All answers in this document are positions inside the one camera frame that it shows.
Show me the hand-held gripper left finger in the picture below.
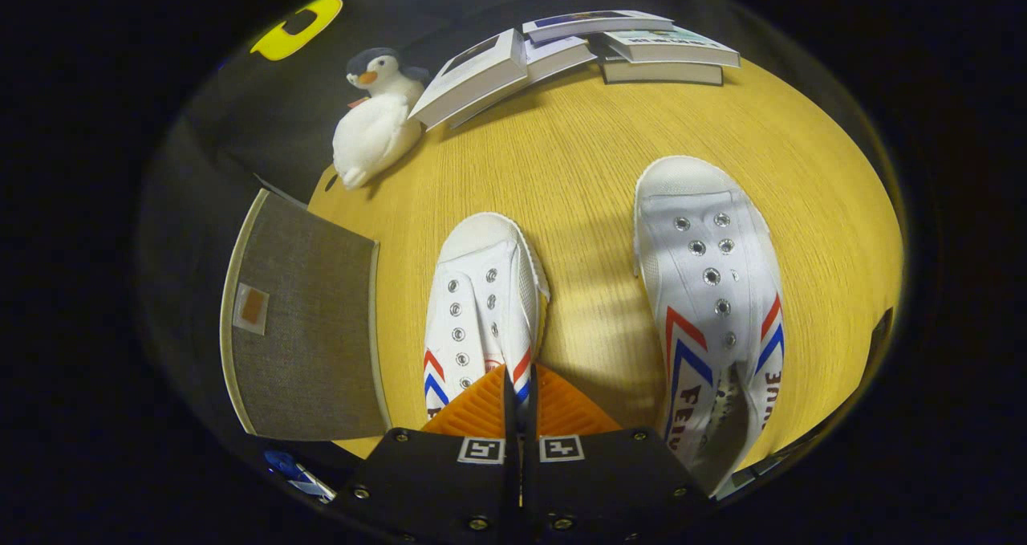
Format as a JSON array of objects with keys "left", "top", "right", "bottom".
[{"left": 333, "top": 364, "right": 521, "bottom": 545}]

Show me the plush penguin toy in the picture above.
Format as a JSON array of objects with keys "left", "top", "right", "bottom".
[{"left": 332, "top": 47, "right": 430, "bottom": 191}]

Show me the book with blue picture cover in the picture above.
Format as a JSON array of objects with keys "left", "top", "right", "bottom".
[{"left": 522, "top": 10, "right": 675, "bottom": 45}]

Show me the dark grey book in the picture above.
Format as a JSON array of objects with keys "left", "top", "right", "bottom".
[{"left": 598, "top": 54, "right": 725, "bottom": 86}]

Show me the blue and white object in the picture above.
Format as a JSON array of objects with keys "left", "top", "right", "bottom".
[{"left": 263, "top": 449, "right": 336, "bottom": 502}]

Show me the plain white book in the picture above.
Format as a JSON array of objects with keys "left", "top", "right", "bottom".
[{"left": 449, "top": 35, "right": 599, "bottom": 128}]

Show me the book with pale green cover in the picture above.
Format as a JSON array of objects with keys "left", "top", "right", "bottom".
[{"left": 602, "top": 27, "right": 741, "bottom": 69}]

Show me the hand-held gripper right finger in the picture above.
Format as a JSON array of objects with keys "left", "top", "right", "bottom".
[{"left": 522, "top": 363, "right": 711, "bottom": 545}]

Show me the grey fabric storage box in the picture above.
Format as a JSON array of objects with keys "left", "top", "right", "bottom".
[{"left": 219, "top": 189, "right": 392, "bottom": 441}]

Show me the white book with dark portrait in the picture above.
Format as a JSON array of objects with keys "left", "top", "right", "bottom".
[{"left": 408, "top": 29, "right": 529, "bottom": 131}]

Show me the white canvas shoe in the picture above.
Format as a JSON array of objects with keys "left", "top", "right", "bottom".
[
  {"left": 632, "top": 156, "right": 785, "bottom": 498},
  {"left": 423, "top": 212, "right": 551, "bottom": 421}
]

